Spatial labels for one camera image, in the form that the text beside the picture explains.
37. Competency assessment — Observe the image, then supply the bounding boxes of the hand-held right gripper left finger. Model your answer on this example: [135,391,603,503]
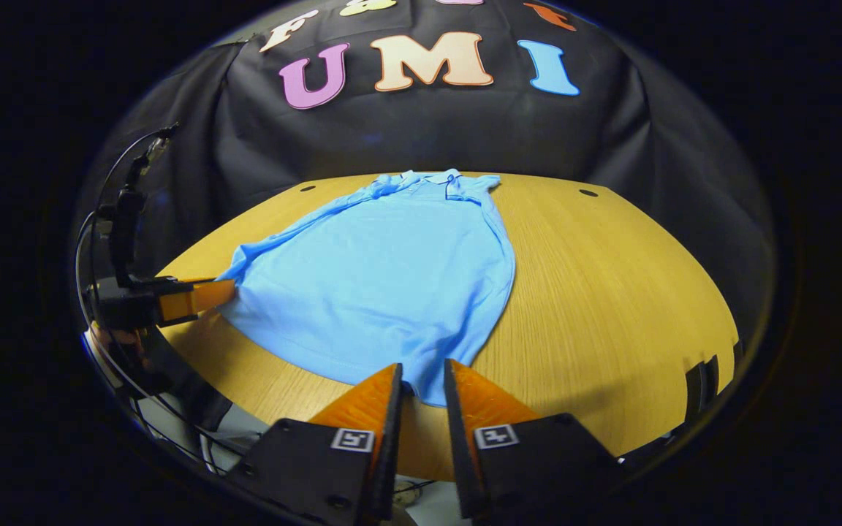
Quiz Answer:
[244,362,404,524]

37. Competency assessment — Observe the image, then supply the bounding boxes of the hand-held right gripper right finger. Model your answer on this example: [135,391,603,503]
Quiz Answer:
[444,357,623,521]

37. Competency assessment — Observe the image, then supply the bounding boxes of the black chair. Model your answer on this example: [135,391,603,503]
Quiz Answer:
[683,338,747,424]

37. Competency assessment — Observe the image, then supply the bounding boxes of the black backdrop cloth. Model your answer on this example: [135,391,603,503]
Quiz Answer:
[72,0,778,326]

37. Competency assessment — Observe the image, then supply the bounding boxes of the thin black cable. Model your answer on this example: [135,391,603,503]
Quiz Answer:
[74,124,262,462]

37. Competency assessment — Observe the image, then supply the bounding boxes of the light blue polo T-shirt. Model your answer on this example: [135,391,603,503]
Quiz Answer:
[215,169,517,408]

